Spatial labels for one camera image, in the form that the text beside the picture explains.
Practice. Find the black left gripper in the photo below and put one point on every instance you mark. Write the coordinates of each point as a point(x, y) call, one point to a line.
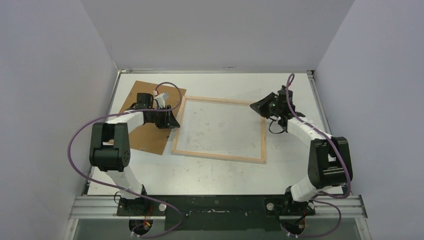
point(169, 121)

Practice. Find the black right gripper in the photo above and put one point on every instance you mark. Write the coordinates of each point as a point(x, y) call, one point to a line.
point(271, 105)

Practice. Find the brown frame backing board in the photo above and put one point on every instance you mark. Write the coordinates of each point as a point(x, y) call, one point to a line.
point(148, 137)

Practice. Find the clear acrylic frame pane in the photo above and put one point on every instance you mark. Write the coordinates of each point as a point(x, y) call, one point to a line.
point(225, 126)

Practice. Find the light wooden picture frame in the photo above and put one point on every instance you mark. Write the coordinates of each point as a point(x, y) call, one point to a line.
point(218, 157)

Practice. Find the white photo paper sheet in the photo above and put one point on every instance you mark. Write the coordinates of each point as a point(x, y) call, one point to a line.
point(155, 172)

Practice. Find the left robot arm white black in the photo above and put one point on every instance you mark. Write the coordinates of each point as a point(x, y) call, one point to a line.
point(110, 143)

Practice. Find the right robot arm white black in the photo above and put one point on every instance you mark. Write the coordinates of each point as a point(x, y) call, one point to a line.
point(329, 159)

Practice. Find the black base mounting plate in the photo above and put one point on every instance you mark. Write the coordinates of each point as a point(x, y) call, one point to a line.
point(217, 212)

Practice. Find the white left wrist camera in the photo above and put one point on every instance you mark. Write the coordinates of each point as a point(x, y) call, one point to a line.
point(160, 99)

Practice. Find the aluminium front rail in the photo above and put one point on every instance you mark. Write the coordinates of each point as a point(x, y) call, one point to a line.
point(105, 208)

